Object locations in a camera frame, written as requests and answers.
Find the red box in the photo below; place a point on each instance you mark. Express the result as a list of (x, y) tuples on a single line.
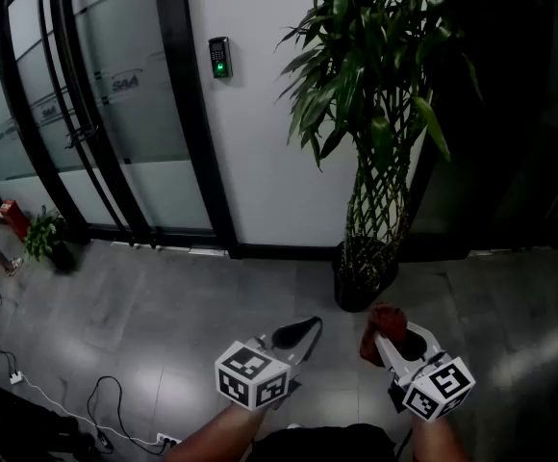
[(15, 219)]

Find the person's right forearm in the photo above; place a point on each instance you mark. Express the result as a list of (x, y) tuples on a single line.
[(440, 443)]

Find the black fingerprint access keypad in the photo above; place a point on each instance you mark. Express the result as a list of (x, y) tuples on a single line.
[(220, 58)]

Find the dark glass door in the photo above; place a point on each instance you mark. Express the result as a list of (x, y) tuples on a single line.
[(510, 113)]

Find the reddish-brown cleaning cloth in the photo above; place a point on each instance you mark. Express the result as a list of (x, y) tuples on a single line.
[(385, 323)]

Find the black plant pot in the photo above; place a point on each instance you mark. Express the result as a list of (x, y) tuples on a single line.
[(356, 296)]

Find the person's white shoe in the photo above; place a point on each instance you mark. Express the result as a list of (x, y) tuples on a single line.
[(295, 426)]

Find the black bag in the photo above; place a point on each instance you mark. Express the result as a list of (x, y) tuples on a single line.
[(14, 426)]

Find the black framed glass door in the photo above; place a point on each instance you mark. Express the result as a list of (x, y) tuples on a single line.
[(139, 113)]

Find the tall green leafy plant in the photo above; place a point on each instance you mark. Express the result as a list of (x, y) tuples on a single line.
[(356, 65)]

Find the small green potted plant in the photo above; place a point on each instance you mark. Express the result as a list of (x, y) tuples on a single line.
[(41, 236)]

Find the white power strip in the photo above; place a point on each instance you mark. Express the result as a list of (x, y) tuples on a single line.
[(16, 377), (168, 439)]

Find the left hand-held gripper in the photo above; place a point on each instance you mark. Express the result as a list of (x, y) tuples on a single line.
[(252, 378)]

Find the person's black shorts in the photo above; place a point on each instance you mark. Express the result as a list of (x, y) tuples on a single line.
[(322, 445)]

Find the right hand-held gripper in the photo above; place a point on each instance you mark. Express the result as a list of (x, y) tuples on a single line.
[(440, 390)]

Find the person's left forearm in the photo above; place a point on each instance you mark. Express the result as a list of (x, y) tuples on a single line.
[(221, 433)]

